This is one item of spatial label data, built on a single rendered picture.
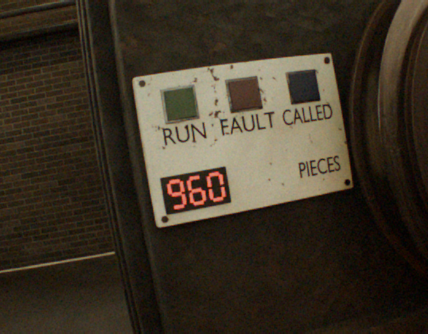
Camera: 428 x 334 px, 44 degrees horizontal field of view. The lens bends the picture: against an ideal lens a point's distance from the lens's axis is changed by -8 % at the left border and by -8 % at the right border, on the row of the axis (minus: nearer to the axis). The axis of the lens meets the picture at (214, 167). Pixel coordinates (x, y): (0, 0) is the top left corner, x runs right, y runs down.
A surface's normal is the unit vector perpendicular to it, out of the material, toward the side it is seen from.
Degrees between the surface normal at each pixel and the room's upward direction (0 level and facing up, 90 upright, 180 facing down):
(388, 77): 90
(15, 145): 90
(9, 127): 90
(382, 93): 90
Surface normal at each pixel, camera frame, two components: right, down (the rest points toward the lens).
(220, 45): 0.24, 0.01
